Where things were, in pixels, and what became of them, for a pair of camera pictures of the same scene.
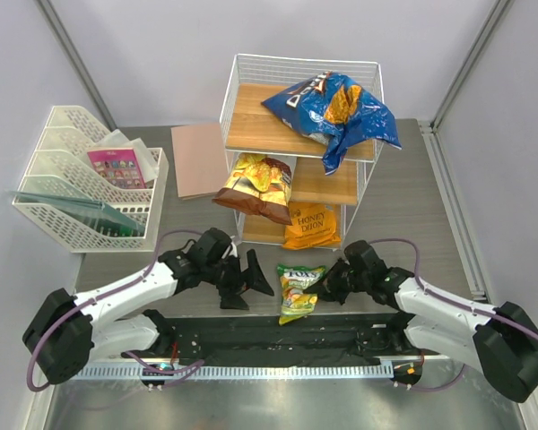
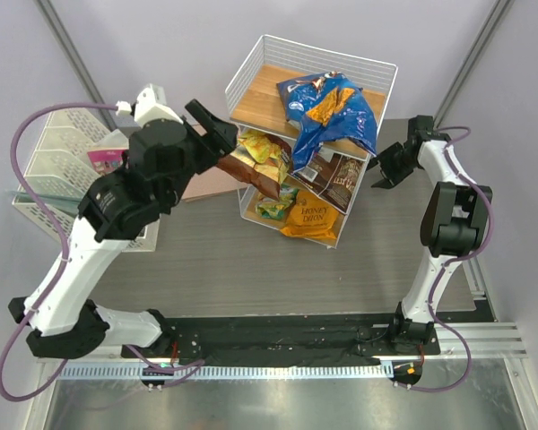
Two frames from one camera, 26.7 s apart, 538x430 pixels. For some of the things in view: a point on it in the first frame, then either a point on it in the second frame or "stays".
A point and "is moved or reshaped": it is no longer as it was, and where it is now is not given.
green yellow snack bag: (296, 300) -> (276, 208)
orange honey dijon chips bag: (313, 226) is moved or reshaped
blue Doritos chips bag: (334, 111) is moved or reshaped
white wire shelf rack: (300, 133) is moved or reshaped
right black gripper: (322, 289) -> (384, 158)
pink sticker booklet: (119, 166) stays
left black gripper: (252, 275) -> (223, 140)
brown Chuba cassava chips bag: (261, 184) -> (260, 159)
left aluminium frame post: (80, 64) stays
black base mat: (351, 339) stays
